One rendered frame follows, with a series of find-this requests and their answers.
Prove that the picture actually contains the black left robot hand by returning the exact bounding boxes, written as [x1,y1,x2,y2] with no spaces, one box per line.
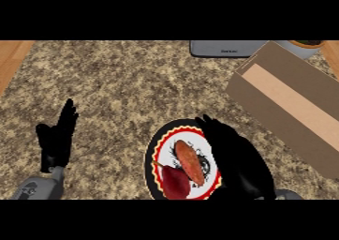
[33,98,79,174]

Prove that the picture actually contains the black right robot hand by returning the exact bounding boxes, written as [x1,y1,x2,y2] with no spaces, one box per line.
[192,113,278,201]

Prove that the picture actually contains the orange-brown sweet potato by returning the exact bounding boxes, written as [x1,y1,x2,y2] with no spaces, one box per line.
[172,139,207,188]

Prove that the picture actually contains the black red white plate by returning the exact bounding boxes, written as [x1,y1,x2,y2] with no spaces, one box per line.
[144,118,223,201]

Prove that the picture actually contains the brown cardboard box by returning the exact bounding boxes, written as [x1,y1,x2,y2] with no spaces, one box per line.
[223,40,339,180]

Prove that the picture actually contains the dark red pear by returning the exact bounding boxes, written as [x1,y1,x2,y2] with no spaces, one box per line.
[150,160,191,201]

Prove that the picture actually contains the grey flat appliance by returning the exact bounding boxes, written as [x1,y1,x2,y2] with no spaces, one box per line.
[190,40,269,59]

